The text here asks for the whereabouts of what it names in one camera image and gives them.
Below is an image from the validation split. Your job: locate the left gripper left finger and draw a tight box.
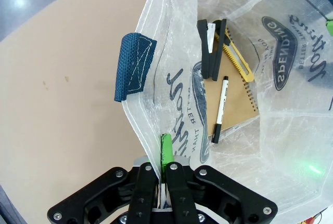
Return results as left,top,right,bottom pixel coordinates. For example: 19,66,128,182
47,156,160,224

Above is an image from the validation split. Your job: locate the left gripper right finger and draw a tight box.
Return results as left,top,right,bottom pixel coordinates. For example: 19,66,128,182
159,133,278,224

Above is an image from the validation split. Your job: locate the kraft spiral notebook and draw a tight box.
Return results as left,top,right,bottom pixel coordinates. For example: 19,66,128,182
201,49,261,136

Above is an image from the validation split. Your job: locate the white marker black cap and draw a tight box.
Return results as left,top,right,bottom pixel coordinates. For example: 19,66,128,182
211,75,229,144

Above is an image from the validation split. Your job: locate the yellow utility knife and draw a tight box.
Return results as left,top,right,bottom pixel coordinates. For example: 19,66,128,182
222,28,255,82

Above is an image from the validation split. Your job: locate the black stapler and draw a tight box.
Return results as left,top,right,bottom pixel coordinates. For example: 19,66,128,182
197,18,227,81

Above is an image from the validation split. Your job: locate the translucent white shopping bag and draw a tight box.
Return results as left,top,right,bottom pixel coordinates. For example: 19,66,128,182
113,0,333,224

